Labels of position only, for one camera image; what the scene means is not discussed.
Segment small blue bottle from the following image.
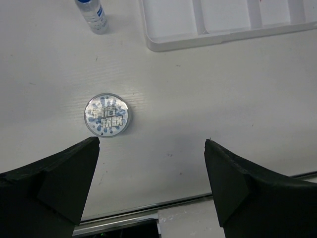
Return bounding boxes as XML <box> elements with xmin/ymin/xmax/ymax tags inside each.
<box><xmin>75</xmin><ymin>0</ymin><xmax>108</xmax><ymax>35</ymax></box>

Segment white compartment tray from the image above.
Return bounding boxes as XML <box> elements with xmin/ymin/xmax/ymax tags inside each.
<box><xmin>140</xmin><ymin>0</ymin><xmax>317</xmax><ymax>52</ymax></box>

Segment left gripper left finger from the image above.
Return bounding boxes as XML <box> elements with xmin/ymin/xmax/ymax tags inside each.
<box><xmin>0</xmin><ymin>137</ymin><xmax>100</xmax><ymax>238</ymax></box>

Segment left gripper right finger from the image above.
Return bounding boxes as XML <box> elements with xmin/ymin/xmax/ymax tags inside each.
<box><xmin>204</xmin><ymin>140</ymin><xmax>317</xmax><ymax>238</ymax></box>

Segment blue ink jar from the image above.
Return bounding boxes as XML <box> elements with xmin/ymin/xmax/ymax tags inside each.
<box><xmin>84</xmin><ymin>93</ymin><xmax>132</xmax><ymax>138</ymax></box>

